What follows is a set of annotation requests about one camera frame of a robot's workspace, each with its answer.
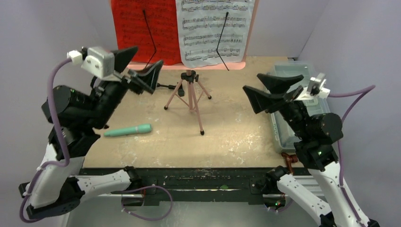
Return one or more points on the black microphone desk stand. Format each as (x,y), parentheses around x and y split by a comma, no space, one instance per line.
(180,90)

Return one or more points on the red sheet music page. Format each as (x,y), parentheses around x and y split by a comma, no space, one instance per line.
(151,25)

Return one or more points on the clear plastic storage box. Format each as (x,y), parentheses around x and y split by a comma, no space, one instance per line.
(284,136)

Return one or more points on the copper clamp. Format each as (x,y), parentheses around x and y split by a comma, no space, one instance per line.
(289,160)

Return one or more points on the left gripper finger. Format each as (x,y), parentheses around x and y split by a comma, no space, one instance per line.
(123,57)
(145,80)

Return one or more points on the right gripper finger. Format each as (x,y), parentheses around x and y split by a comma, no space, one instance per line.
(263,102)
(278,85)

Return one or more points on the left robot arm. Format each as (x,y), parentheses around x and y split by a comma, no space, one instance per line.
(57,188)

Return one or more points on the white sheet music page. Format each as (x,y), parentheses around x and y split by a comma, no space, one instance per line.
(212,32)

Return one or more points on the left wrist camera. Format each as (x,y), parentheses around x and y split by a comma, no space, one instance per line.
(95,60)

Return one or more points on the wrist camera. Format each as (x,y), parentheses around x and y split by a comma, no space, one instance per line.
(315,89)
(95,60)

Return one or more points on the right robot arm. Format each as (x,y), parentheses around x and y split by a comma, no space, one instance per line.
(317,133)

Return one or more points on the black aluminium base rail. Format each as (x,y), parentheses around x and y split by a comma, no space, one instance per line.
(231,184)

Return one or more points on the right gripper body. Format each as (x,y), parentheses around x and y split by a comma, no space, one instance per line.
(284,100)

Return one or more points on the teal toy microphone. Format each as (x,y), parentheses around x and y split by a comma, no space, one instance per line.
(139,129)

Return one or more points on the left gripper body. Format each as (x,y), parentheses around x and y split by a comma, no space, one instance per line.
(109,94)

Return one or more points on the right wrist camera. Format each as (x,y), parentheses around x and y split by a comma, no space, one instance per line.
(315,89)

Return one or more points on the pink music stand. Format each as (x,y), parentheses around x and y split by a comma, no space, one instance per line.
(191,78)

